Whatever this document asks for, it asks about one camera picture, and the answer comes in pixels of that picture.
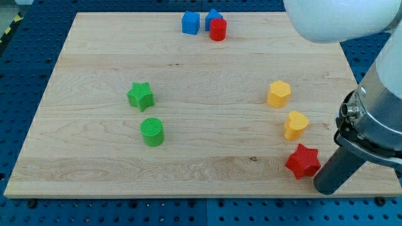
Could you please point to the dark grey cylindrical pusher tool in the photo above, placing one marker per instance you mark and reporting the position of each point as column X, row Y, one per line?
column 336, row 171

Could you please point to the red star block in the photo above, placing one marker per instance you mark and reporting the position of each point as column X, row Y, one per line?
column 303, row 162

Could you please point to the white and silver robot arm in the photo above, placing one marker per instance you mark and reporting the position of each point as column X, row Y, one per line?
column 369, row 119

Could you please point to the green star block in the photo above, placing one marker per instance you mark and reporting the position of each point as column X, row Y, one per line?
column 141, row 96

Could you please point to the yellow heart block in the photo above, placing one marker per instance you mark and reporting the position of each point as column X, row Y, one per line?
column 295, row 125

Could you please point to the yellow hexagon block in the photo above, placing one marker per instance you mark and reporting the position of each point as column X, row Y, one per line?
column 278, row 94

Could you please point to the green cylinder block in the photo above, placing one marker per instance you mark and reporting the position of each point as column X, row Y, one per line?
column 152, row 132

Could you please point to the red cylinder block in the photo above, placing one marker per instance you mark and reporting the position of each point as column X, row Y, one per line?
column 218, row 28

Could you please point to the blue pentagon block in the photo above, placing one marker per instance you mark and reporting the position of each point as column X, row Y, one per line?
column 212, row 14

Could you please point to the light wooden board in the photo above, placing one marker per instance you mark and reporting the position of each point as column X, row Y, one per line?
column 222, row 139

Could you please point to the blue cube block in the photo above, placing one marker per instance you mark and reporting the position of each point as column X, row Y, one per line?
column 190, row 22

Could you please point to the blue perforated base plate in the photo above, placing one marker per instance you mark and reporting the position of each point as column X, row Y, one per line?
column 32, row 39

